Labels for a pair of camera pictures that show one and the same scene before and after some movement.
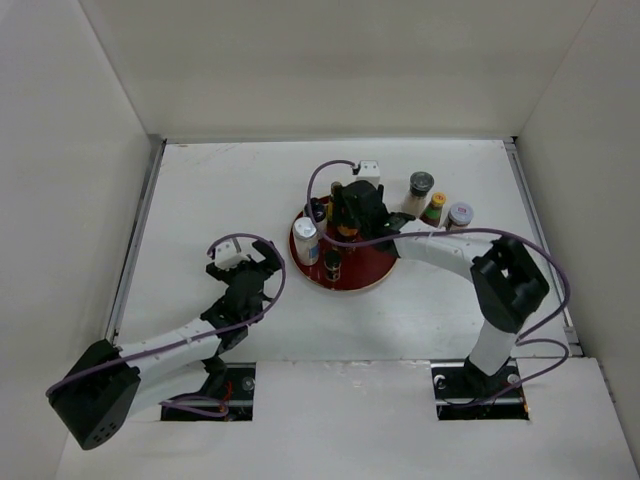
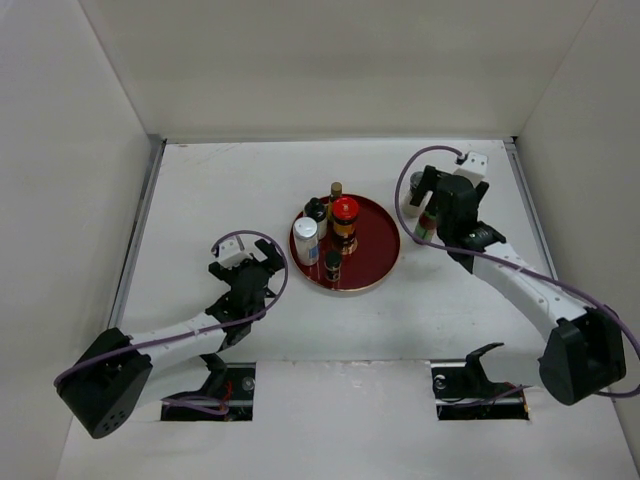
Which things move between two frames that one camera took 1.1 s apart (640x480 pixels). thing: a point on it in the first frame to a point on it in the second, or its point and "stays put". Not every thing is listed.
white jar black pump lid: [316, 209] stays put
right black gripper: [339, 203] to [426, 184]
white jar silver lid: [306, 241] stays put
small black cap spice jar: [332, 262] stays put
